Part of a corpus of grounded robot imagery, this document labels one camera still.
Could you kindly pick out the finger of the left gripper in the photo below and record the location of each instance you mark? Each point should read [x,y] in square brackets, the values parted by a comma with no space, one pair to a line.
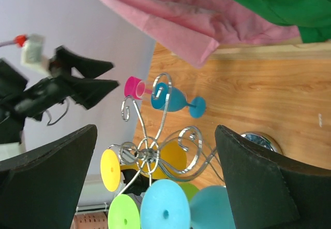
[89,92]
[89,68]

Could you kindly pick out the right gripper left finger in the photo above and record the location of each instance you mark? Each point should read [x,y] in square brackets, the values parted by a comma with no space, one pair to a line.
[41,187]

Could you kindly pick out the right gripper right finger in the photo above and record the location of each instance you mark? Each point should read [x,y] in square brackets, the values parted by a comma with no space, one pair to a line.
[269,190]

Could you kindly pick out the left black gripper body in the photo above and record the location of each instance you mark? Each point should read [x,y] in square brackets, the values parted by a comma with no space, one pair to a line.
[53,89]

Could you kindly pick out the magenta plastic wine glass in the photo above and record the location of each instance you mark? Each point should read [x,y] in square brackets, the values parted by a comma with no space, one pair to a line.
[130,88]

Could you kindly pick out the blue wine glass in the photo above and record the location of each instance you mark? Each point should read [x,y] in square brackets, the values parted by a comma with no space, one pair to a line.
[177,101]
[210,208]

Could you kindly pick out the clear wine glass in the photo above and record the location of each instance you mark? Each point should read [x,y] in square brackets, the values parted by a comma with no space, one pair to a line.
[144,90]

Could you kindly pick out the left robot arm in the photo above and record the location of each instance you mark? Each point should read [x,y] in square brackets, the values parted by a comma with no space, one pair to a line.
[12,84]

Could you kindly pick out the green plastic wine glass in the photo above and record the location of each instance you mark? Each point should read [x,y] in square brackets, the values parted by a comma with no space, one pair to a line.
[134,211]

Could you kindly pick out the chrome wine glass rack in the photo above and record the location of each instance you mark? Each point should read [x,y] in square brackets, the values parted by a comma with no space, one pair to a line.
[167,160]

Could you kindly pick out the wooden clothes rack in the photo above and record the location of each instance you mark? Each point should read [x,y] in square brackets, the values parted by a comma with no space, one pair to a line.
[290,49]

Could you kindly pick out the pink t-shirt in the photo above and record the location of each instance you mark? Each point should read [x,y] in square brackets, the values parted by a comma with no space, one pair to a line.
[194,29]

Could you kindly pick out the green tank top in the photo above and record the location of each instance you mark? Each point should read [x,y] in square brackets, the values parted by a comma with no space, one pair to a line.
[312,17]

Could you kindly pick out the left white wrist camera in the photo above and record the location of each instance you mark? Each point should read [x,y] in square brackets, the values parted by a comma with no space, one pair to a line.
[32,54]

